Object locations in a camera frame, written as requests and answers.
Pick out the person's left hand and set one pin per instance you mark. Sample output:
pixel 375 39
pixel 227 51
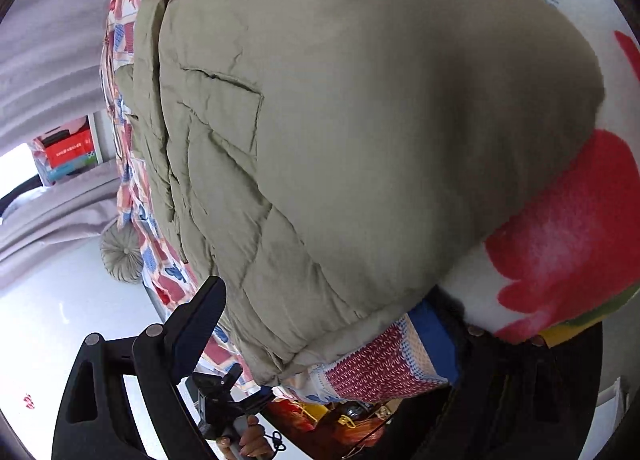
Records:
pixel 253 443

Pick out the red box on shelf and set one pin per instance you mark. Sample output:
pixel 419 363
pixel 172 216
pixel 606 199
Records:
pixel 64 146

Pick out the round green pleated cushion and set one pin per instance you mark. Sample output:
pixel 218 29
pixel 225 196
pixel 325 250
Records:
pixel 121 254

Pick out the white shelf unit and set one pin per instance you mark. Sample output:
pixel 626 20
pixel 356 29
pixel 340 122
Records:
pixel 104 149

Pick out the grey curtain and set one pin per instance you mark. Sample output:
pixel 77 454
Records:
pixel 50 64

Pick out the olive green padded jacket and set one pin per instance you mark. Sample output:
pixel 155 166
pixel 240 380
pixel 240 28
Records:
pixel 332 160

